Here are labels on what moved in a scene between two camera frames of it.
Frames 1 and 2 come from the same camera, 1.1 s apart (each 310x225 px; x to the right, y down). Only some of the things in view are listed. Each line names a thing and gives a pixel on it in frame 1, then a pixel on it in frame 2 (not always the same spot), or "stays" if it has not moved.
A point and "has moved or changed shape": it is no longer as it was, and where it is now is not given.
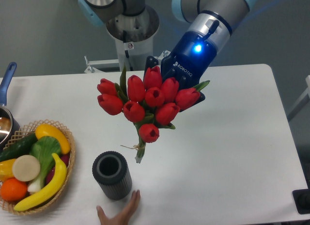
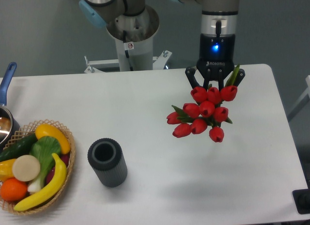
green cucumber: x=20 y=146 stays
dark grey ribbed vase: x=111 y=169 has moved or changed shape
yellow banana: x=53 y=188 stays
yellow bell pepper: x=6 y=169 stays
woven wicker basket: x=8 y=207 stays
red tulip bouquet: x=150 y=103 -> x=208 y=109
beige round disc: x=26 y=168 stays
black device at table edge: x=302 y=198 stays
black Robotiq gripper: x=187 y=62 -> x=217 y=56
